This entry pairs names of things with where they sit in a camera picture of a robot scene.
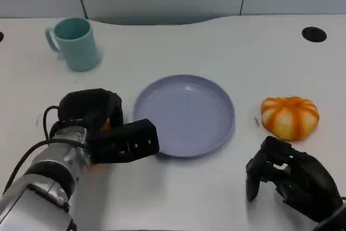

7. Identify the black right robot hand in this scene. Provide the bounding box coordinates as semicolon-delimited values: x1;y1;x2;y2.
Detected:
245;135;343;223

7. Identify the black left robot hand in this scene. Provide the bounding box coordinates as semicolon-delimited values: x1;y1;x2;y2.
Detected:
58;88;124;134

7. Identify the orange and white toy bread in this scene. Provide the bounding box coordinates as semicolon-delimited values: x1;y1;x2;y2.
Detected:
99;116;111;131
261;96;320;142

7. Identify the pale green mug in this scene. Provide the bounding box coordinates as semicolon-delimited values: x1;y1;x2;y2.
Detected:
44;17;103;72

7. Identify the lilac plate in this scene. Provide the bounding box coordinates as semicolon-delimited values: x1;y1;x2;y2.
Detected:
132;74;235;158

